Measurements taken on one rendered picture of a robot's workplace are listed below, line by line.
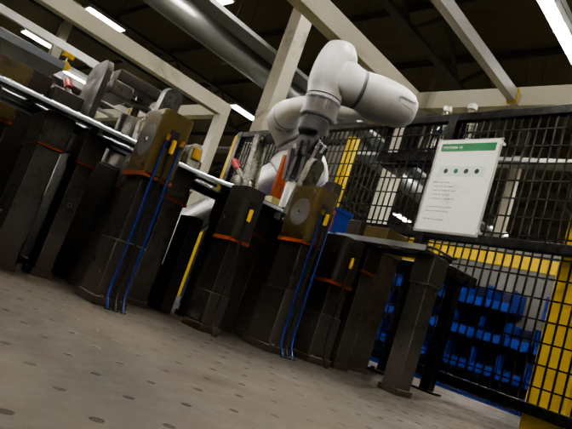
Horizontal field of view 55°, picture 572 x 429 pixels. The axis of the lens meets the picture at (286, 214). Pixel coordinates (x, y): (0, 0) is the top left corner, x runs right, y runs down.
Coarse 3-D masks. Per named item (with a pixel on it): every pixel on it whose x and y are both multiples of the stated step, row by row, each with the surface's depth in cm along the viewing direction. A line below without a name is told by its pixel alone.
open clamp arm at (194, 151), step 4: (192, 144) 137; (196, 144) 138; (188, 148) 137; (192, 148) 137; (196, 148) 137; (200, 148) 139; (188, 152) 137; (192, 152) 136; (196, 152) 137; (200, 152) 138; (188, 156) 136; (192, 156) 136; (196, 156) 137; (200, 156) 137; (188, 160) 136; (192, 160) 137; (196, 160) 137; (200, 160) 138; (188, 164) 136; (192, 164) 136; (196, 164) 137; (196, 168) 137
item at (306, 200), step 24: (312, 192) 112; (288, 216) 115; (312, 216) 110; (288, 240) 113; (312, 240) 110; (288, 264) 111; (264, 288) 113; (288, 288) 109; (264, 312) 110; (288, 312) 108; (264, 336) 108; (288, 336) 107
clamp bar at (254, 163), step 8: (256, 136) 150; (264, 136) 147; (256, 144) 148; (264, 144) 151; (256, 152) 148; (264, 152) 150; (248, 160) 149; (256, 160) 149; (248, 168) 147; (256, 168) 149; (248, 176) 146; (256, 176) 148; (248, 184) 145; (256, 184) 147
